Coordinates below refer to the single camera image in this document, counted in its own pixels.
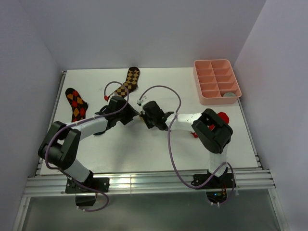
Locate red santa sock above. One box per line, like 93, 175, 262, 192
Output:
191, 112, 230, 138

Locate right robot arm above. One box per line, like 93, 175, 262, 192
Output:
137, 99, 233, 188

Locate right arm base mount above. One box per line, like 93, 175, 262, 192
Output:
198, 169, 236, 206

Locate dark navy ankle sock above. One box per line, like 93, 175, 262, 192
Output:
93, 131, 105, 136

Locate grey ankle sock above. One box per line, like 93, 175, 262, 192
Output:
223, 92, 236, 98

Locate aluminium frame rail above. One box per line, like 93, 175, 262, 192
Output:
23, 168, 275, 197

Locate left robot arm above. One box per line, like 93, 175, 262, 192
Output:
38, 96, 139, 192

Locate pink compartment tray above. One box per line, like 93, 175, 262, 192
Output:
193, 59, 242, 105

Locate red orange argyle sock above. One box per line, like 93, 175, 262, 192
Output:
65, 88, 88, 122

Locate brown tan argyle sock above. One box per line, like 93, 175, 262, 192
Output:
114, 67, 140, 98

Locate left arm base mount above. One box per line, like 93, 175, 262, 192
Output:
65, 177, 110, 212

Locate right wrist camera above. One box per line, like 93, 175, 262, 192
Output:
137, 96, 150, 107

